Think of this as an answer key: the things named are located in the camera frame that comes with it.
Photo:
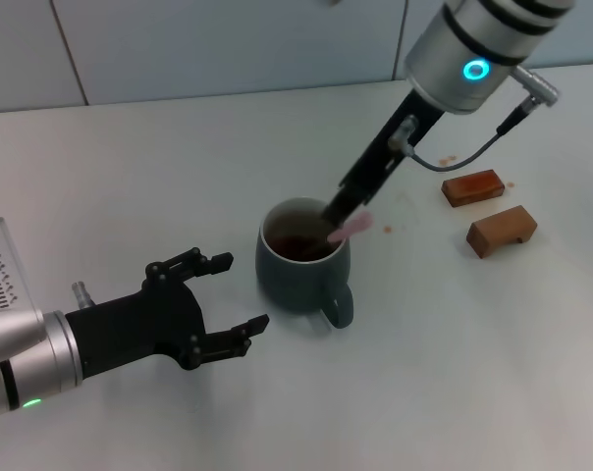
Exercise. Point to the flat reddish wooden block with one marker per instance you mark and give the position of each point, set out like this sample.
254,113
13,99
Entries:
473,189

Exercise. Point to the dark coffee liquid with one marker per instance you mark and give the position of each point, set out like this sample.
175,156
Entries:
296,245

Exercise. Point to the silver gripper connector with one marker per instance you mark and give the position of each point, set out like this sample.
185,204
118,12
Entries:
403,132
82,295

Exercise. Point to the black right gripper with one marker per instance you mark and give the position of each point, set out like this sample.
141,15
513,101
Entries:
380,162

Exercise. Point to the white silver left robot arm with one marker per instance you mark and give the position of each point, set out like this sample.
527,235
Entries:
46,363

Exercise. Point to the notched light wooden block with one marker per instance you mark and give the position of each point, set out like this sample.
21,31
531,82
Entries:
498,230

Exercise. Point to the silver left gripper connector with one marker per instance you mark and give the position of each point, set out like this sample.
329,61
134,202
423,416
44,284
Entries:
82,295

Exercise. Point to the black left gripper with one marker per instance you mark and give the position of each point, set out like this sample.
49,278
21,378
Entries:
139,329

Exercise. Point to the dark grey ceramic cup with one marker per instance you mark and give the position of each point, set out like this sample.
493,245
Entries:
296,284

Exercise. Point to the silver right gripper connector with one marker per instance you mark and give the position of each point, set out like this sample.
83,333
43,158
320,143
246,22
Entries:
403,132

